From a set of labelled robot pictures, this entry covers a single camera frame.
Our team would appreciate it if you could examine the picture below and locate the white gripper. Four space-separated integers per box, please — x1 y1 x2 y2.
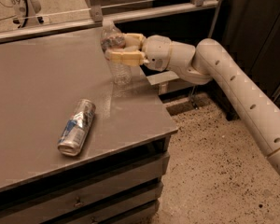
105 33 172 72

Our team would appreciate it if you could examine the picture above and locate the clear plastic water bottle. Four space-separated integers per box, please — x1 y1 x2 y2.
101 21 132 86

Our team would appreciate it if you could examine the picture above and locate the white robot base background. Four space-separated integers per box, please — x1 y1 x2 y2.
9 0 41 28

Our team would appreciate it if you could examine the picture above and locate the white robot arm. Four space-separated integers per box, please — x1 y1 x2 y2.
101 33 280 175

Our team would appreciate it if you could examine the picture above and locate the crushed silver blue can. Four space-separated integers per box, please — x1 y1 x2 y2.
58 99 96 157

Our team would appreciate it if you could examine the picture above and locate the grey table with drawers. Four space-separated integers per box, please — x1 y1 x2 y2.
0 29 176 224

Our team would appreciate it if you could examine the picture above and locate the dark cabinet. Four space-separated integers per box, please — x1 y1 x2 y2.
213 0 280 108

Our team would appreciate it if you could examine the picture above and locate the grey metal beam bracket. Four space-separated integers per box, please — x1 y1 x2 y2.
147 71 193 95

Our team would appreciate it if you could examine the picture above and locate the metal railing frame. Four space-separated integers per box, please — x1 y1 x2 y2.
0 0 222 44

